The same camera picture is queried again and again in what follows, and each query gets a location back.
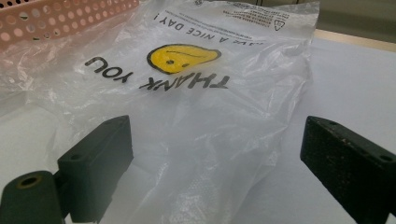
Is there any clear plastic bag yellow face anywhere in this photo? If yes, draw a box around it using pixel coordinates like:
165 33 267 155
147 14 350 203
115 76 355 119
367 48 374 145
0 0 321 224

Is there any pink perforated plastic basket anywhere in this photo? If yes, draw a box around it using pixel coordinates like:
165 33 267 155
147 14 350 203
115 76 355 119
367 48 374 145
0 0 140 50

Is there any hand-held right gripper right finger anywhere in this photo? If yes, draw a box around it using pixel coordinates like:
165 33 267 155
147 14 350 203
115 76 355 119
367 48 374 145
300 115 396 224

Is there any white table cover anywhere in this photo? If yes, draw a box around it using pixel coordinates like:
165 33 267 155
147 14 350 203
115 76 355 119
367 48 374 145
0 36 396 224

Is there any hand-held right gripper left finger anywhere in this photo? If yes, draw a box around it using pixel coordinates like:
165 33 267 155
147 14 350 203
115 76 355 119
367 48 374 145
57 115 134 224

